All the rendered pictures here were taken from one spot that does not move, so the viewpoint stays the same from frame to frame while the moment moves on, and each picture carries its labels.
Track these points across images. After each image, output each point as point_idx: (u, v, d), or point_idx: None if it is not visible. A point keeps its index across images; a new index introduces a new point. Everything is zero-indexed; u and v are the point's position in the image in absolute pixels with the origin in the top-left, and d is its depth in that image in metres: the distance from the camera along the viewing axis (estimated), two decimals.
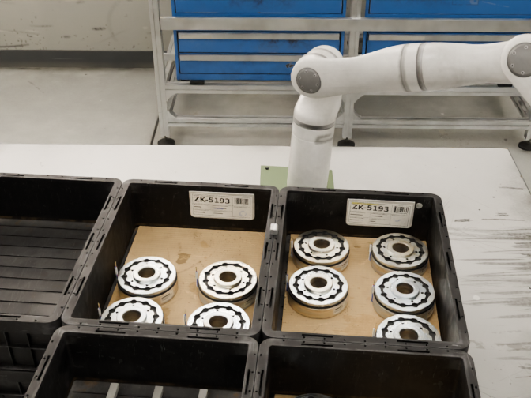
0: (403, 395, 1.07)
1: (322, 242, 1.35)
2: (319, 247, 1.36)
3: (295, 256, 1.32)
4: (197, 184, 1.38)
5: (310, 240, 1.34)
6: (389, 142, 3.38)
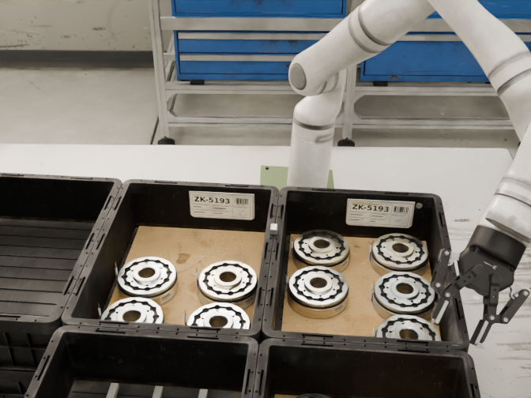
0: (403, 395, 1.07)
1: (322, 242, 1.35)
2: (319, 247, 1.36)
3: (295, 256, 1.32)
4: (197, 184, 1.38)
5: (310, 240, 1.34)
6: (389, 142, 3.38)
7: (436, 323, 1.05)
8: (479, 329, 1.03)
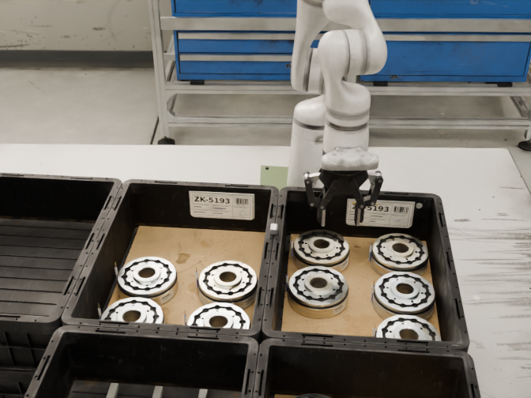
0: (403, 395, 1.07)
1: (322, 242, 1.35)
2: (319, 247, 1.36)
3: (295, 256, 1.32)
4: (197, 184, 1.38)
5: (310, 240, 1.34)
6: (389, 142, 3.38)
7: None
8: (355, 215, 1.29)
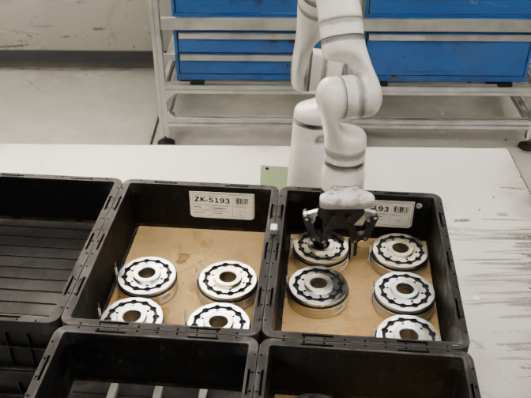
0: (403, 395, 1.07)
1: None
2: None
3: (295, 256, 1.33)
4: (197, 184, 1.38)
5: (310, 240, 1.34)
6: (389, 142, 3.38)
7: None
8: (349, 249, 1.34)
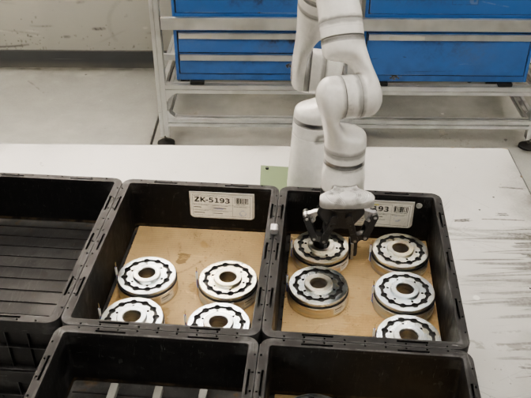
0: (403, 395, 1.07)
1: None
2: (319, 247, 1.36)
3: (295, 256, 1.33)
4: (197, 184, 1.38)
5: (310, 240, 1.34)
6: (389, 142, 3.38)
7: None
8: (349, 249, 1.34)
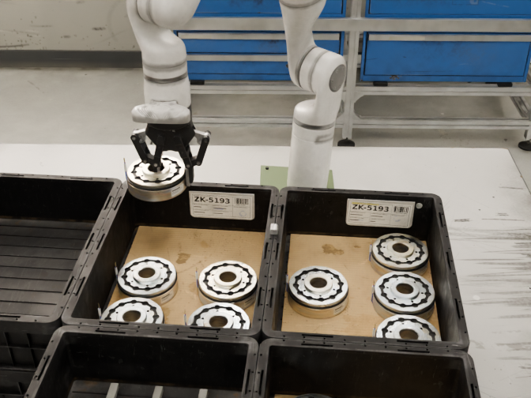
0: (403, 395, 1.07)
1: None
2: None
3: (126, 178, 1.26)
4: (197, 184, 1.38)
5: (145, 164, 1.28)
6: (389, 142, 3.38)
7: None
8: (185, 175, 1.27)
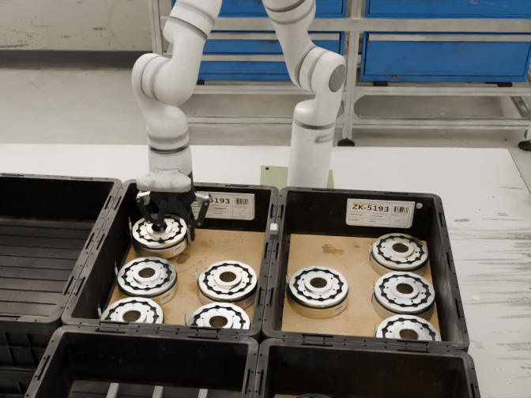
0: (403, 395, 1.07)
1: None
2: None
3: (131, 237, 1.34)
4: (197, 184, 1.38)
5: None
6: (389, 142, 3.38)
7: None
8: (186, 234, 1.34)
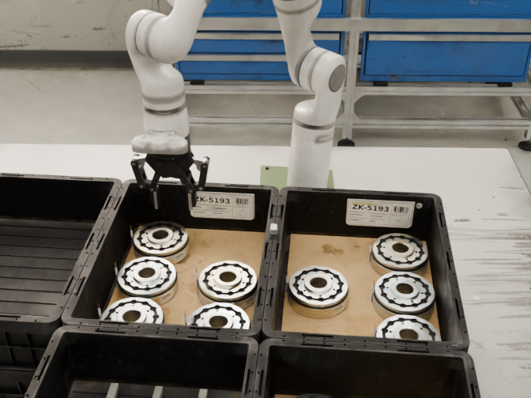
0: (403, 395, 1.07)
1: (164, 234, 1.37)
2: (162, 238, 1.38)
3: (133, 245, 1.35)
4: None
5: (151, 230, 1.37)
6: (389, 142, 3.38)
7: (160, 202, 1.33)
8: (187, 200, 1.30)
